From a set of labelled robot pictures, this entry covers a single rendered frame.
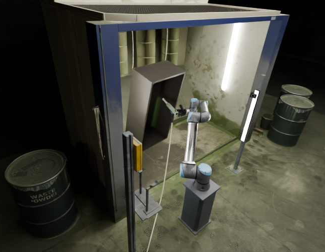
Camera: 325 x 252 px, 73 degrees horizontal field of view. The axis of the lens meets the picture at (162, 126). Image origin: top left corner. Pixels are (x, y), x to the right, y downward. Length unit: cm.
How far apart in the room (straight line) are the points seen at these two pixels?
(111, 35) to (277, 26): 276
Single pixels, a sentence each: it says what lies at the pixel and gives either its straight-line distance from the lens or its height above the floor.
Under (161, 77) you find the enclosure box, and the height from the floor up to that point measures 164.
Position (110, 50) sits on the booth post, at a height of 210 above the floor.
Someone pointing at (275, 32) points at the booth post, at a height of 204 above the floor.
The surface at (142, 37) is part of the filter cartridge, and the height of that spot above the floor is 183.
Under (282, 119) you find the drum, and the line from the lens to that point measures 470.
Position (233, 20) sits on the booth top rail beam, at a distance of 289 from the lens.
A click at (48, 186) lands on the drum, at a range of 254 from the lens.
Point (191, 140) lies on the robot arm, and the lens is 245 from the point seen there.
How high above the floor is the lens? 253
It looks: 32 degrees down
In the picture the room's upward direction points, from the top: 3 degrees clockwise
